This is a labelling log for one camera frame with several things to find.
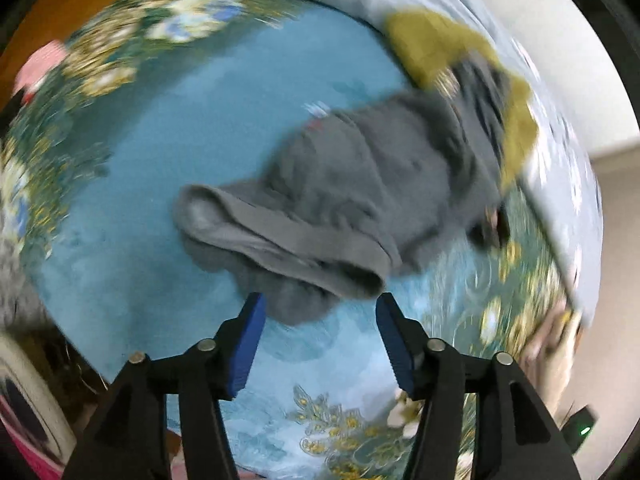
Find grey sweatpants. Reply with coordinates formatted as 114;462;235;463
174;54;509;325

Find person's right hand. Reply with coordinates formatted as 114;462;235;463
518;300;582;418

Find light blue floral quilt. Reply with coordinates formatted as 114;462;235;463
188;0;606;326

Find teal floral bed blanket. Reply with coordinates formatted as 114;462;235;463
0;0;584;480

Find pink cloth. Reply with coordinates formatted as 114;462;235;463
13;40;67;104

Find olive yellow knit garment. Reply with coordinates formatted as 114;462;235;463
384;8;538;192

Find orange wooden bed frame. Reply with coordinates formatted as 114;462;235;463
1;0;116;104

